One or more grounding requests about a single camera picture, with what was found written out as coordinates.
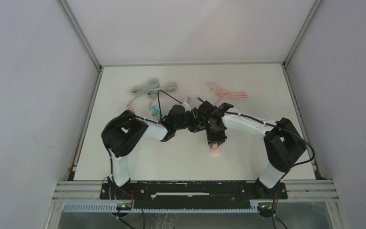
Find pink power strip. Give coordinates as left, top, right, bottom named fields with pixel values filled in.
left=210, top=147, right=221, bottom=154

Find grey power strip cable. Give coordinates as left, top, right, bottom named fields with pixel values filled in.
left=127, top=79, right=160, bottom=106

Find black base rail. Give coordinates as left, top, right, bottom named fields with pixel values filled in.
left=100, top=180, right=288, bottom=210

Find pink power strip cable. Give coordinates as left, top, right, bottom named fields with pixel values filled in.
left=207, top=81, right=248, bottom=106

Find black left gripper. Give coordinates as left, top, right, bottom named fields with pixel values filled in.
left=174, top=108, right=206, bottom=134

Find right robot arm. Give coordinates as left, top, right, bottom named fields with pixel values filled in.
left=197, top=97, right=316, bottom=198

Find black left camera cable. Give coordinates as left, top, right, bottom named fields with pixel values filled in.
left=157, top=90, right=183, bottom=122

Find teal charger plug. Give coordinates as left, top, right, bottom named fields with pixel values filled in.
left=151, top=105, right=160, bottom=115

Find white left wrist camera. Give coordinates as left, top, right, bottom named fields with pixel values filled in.
left=182, top=97, right=191, bottom=111

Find pink USB charger plug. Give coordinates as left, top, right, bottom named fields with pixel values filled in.
left=126, top=103, right=135, bottom=113

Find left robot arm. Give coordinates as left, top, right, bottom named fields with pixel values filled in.
left=101, top=105, right=207, bottom=199

